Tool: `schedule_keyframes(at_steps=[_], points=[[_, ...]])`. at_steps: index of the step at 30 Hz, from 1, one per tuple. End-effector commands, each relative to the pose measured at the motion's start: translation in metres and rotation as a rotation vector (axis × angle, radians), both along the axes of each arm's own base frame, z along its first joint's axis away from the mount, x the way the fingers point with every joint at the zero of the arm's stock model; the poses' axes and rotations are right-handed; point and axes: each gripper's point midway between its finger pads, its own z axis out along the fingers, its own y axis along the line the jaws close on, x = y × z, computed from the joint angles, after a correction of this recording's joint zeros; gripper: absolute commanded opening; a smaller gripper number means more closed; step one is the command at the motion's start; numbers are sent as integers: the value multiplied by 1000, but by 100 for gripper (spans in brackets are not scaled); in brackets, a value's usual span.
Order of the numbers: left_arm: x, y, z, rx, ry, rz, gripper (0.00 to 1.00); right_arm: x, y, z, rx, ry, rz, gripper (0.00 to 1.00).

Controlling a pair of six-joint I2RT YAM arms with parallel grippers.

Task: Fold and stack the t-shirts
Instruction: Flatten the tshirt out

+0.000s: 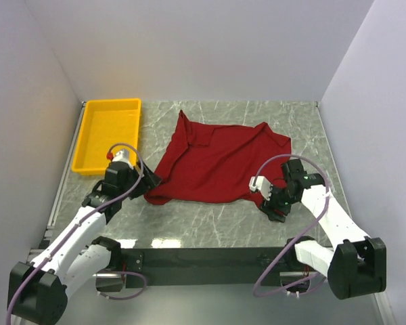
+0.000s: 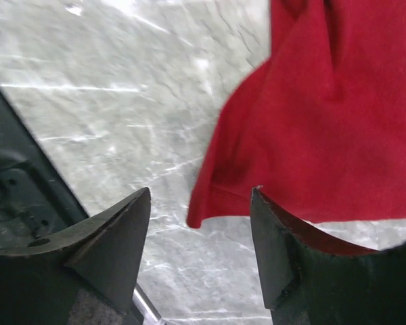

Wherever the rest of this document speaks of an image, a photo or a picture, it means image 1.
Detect red t shirt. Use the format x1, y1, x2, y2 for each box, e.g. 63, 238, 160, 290
144, 111, 292, 206

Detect aluminium frame rail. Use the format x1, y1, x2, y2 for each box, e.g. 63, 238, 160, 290
27, 101, 87, 261

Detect yellow plastic tray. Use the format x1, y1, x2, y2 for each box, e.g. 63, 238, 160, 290
71, 98, 142, 175

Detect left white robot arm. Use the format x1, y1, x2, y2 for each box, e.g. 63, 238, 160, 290
6, 161, 162, 324

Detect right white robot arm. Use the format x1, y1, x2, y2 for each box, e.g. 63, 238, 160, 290
249, 155, 387, 300

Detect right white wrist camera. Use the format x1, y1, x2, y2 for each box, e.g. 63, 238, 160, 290
249, 176, 273, 201

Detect black base beam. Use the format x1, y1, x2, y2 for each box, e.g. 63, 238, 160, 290
94, 246, 322, 293

